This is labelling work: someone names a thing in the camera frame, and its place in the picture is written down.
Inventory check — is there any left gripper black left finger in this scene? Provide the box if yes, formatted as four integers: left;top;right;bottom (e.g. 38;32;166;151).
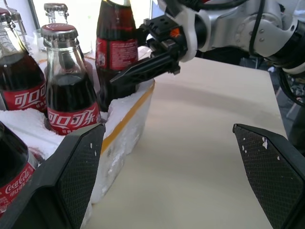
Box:
0;123;106;229

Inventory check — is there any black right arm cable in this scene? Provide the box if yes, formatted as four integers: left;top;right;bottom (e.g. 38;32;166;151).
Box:
248;0;266;57

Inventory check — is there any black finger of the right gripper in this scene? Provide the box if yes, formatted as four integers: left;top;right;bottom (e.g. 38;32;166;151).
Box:
136;23;153;52
109;51;173;88

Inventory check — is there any empty clear glass bottle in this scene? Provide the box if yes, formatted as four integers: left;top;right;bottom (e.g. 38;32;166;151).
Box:
43;2;70;25

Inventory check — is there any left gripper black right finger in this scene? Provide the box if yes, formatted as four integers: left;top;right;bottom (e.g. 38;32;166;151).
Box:
233;123;305;229

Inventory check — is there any glass cola bottle red label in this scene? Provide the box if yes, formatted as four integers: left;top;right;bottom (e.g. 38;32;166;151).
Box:
0;121;39;217
95;0;139;113
0;7;47;113
40;23;102;136

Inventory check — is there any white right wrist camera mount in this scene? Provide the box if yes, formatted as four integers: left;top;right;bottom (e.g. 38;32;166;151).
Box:
164;0;212;63

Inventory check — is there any white foam crate yellow tape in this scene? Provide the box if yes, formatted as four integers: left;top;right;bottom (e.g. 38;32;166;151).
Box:
0;45;156;229

